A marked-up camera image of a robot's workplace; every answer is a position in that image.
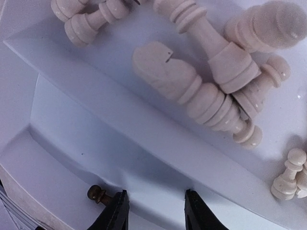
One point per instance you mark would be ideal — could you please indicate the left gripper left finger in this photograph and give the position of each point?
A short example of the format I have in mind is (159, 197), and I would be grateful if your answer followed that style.
(115, 216)

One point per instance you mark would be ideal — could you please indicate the white divided plastic tray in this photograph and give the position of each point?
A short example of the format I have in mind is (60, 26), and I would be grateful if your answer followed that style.
(65, 126)

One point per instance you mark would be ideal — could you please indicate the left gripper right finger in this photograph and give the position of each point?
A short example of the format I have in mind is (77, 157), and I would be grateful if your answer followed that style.
(198, 216)

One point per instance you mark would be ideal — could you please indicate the pile of white chess pieces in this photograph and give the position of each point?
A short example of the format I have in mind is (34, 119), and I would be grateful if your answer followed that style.
(284, 120)

